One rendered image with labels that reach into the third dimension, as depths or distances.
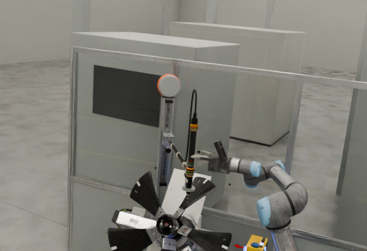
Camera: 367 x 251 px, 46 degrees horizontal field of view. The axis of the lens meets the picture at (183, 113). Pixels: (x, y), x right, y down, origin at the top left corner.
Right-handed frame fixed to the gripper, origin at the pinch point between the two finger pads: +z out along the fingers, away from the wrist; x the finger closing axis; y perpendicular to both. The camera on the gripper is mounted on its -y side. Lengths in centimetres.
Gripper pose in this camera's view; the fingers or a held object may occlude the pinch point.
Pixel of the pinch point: (195, 153)
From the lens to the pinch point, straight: 233.3
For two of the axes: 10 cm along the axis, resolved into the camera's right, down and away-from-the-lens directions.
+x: 3.7, -1.9, 9.1
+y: -0.8, 9.7, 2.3
